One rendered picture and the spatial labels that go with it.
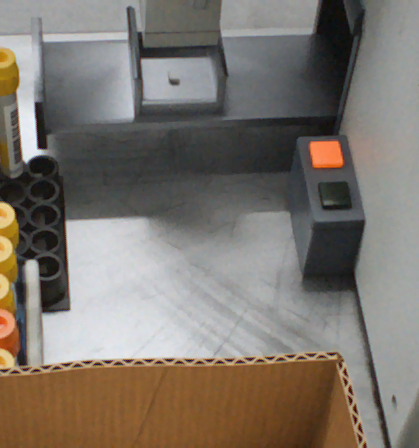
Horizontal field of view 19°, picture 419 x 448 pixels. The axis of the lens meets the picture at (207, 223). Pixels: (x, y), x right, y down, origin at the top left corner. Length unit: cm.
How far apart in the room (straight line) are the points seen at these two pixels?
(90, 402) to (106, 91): 26
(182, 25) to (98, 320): 16
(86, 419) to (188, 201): 23
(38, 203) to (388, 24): 21
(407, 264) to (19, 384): 20
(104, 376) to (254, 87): 28
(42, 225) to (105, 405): 19
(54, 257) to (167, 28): 13
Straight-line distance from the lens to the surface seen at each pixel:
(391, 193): 60
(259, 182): 72
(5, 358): 51
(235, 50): 74
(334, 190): 65
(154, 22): 65
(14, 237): 56
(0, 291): 53
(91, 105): 70
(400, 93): 58
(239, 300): 67
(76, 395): 49
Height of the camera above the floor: 143
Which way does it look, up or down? 53 degrees down
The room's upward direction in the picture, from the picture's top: 6 degrees clockwise
